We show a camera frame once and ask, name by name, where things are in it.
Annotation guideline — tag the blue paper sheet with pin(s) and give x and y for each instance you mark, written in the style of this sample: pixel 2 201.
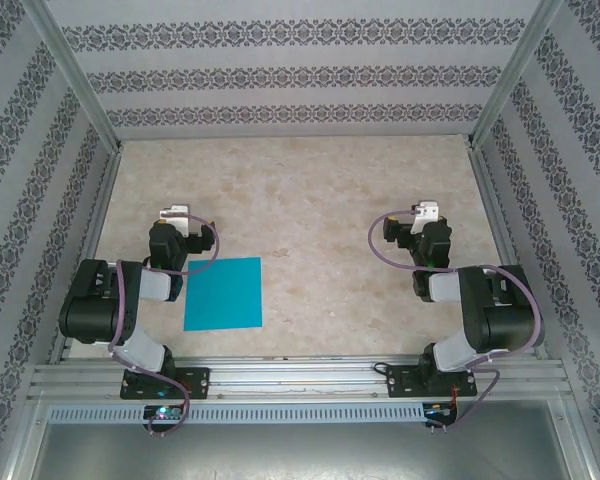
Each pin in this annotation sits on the blue paper sheet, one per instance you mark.
pixel 225 295

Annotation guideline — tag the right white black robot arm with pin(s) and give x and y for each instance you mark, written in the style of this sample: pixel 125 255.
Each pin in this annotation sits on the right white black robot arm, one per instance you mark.
pixel 505 320

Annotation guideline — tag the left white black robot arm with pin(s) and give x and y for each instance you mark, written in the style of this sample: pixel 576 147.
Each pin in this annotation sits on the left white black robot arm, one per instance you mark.
pixel 87 310

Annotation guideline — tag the grey metal sheet tray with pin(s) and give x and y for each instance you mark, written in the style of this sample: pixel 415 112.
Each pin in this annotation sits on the grey metal sheet tray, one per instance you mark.
pixel 300 452

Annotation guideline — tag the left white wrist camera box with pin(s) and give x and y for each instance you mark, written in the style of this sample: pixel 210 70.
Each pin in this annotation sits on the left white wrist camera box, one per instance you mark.
pixel 176 216

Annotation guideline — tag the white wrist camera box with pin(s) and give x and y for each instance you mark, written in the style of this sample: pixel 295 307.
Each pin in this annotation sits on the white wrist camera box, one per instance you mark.
pixel 426 214
pixel 176 216

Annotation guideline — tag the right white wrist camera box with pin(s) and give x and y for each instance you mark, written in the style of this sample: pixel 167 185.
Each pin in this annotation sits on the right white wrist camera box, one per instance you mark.
pixel 426 214

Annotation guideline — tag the aluminium table side rail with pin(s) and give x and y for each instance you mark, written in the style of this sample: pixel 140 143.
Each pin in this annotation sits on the aluminium table side rail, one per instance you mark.
pixel 500 225
pixel 97 225

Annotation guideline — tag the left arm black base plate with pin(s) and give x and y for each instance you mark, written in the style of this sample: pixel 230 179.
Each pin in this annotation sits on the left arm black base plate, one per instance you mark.
pixel 197 382

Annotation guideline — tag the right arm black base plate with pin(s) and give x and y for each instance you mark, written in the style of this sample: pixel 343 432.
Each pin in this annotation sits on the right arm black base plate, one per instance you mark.
pixel 400 382

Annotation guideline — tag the aluminium mounting rail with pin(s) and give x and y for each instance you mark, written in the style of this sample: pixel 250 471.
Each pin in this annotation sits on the aluminium mounting rail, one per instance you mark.
pixel 300 377

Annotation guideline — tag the aluminium frame post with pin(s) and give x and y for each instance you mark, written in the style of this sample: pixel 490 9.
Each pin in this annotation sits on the aluminium frame post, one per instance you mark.
pixel 515 70
pixel 70 70

